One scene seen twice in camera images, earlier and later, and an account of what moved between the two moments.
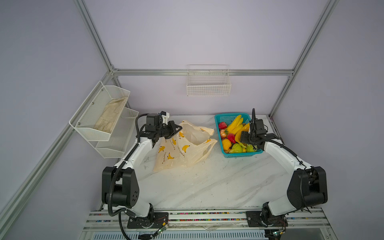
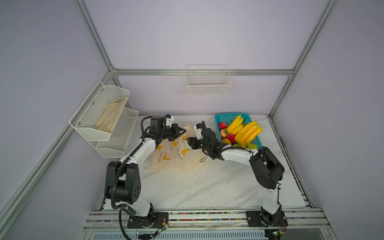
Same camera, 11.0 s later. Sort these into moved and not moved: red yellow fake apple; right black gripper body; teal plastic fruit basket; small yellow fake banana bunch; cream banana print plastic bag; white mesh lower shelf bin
Moved: right black gripper body; cream banana print plastic bag
Not moved: red yellow fake apple; white mesh lower shelf bin; small yellow fake banana bunch; teal plastic fruit basket
